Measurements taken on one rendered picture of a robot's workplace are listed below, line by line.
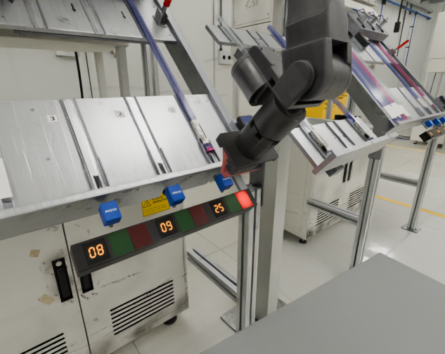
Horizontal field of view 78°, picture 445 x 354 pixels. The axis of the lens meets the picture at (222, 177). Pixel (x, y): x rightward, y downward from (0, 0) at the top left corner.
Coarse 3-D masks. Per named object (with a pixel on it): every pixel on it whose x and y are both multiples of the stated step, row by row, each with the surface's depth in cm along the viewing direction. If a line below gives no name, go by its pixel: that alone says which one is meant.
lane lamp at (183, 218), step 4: (176, 212) 47; (180, 212) 48; (184, 212) 48; (188, 212) 48; (176, 216) 47; (180, 216) 47; (184, 216) 47; (188, 216) 48; (176, 220) 46; (180, 220) 47; (184, 220) 47; (188, 220) 47; (192, 220) 48; (180, 224) 46; (184, 224) 47; (188, 224) 47; (192, 224) 47; (180, 228) 46; (184, 228) 46; (188, 228) 47
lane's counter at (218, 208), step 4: (216, 200) 52; (220, 200) 53; (212, 204) 51; (216, 204) 52; (220, 204) 52; (212, 208) 51; (216, 208) 51; (220, 208) 52; (224, 208) 52; (216, 212) 51; (220, 212) 51; (224, 212) 52; (216, 216) 50
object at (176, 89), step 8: (128, 0) 68; (136, 8) 68; (136, 16) 67; (144, 24) 66; (144, 32) 65; (152, 40) 64; (152, 48) 64; (160, 56) 63; (160, 64) 62; (168, 72) 61; (168, 80) 61; (176, 88) 60; (176, 96) 60; (184, 96) 60; (184, 104) 58; (192, 112) 58; (208, 144) 56; (208, 152) 55
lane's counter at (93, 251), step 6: (96, 240) 39; (102, 240) 40; (84, 246) 38; (90, 246) 39; (96, 246) 39; (102, 246) 39; (84, 252) 38; (90, 252) 38; (96, 252) 38; (102, 252) 39; (108, 252) 39; (90, 258) 38; (96, 258) 38; (102, 258) 38; (90, 264) 37
